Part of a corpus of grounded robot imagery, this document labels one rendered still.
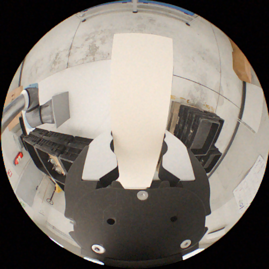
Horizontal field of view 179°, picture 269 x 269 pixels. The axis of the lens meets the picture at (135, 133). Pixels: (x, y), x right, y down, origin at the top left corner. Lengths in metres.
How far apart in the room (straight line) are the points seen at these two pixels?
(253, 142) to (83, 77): 2.84
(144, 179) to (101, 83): 0.47
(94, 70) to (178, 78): 1.03
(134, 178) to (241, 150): 2.65
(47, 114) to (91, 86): 0.29
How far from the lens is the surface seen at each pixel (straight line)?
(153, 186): 2.15
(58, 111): 0.57
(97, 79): 0.53
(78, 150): 0.57
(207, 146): 1.14
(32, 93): 0.57
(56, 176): 1.01
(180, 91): 1.33
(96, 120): 0.58
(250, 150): 2.61
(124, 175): 0.17
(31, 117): 0.61
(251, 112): 2.55
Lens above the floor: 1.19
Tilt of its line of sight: 60 degrees down
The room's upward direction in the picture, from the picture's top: 180 degrees clockwise
